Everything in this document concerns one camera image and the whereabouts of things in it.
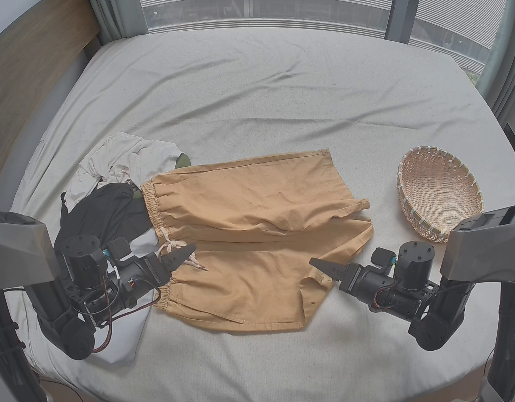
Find black garment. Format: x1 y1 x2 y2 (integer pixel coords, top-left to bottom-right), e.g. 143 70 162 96
60 183 155 246

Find bed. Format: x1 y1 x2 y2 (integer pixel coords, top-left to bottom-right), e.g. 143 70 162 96
0 0 515 402

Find grey-green curtain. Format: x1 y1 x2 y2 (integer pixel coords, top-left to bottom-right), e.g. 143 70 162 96
477 0 515 120
82 0 149 50

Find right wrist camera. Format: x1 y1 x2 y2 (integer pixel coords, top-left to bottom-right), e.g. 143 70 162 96
372 247 397 272

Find tan shorts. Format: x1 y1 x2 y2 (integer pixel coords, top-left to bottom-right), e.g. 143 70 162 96
140 149 374 333

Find olive green garment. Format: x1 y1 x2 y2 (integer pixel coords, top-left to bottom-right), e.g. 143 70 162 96
132 152 193 200

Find round woven basket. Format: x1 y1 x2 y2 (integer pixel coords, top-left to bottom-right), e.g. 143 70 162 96
395 146 484 244

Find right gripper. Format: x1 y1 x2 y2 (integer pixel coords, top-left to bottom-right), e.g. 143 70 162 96
309 257 400 315

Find white garment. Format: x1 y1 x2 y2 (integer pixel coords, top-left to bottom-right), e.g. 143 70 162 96
64 133 183 206

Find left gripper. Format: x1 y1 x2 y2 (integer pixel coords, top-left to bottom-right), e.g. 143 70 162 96
116 242 198 310

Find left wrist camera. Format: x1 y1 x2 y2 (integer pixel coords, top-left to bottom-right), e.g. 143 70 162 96
106 237 135 264

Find pale blue garment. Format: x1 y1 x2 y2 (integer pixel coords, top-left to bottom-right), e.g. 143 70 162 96
89 229 159 366

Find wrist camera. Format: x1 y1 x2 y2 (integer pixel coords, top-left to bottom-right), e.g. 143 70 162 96
106 237 135 264
372 247 397 272

